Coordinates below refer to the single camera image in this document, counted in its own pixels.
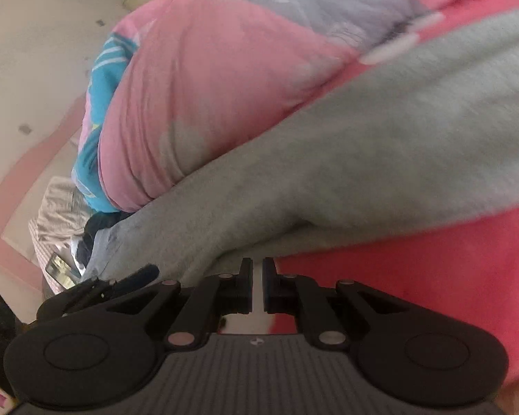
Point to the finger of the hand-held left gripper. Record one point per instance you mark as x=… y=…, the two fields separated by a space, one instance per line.
x=91 y=292
x=140 y=276

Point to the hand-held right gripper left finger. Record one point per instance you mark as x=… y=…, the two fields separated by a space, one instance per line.
x=247 y=281

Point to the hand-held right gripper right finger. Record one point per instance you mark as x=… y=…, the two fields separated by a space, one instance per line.
x=268 y=283

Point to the grey fleece pants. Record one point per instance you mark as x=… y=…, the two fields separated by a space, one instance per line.
x=350 y=138

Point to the black smartphone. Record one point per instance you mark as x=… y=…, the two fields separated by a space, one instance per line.
x=62 y=270

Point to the dark navy garment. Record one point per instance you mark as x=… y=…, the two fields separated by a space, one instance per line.
x=99 y=229

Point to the beige pants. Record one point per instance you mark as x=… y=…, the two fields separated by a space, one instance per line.
x=56 y=216

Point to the pink headboard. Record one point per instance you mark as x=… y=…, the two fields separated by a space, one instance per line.
x=17 y=190

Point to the pink floral blanket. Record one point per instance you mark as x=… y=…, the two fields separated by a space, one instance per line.
x=415 y=294

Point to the pink grey floral quilt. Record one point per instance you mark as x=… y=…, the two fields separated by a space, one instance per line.
x=220 y=73

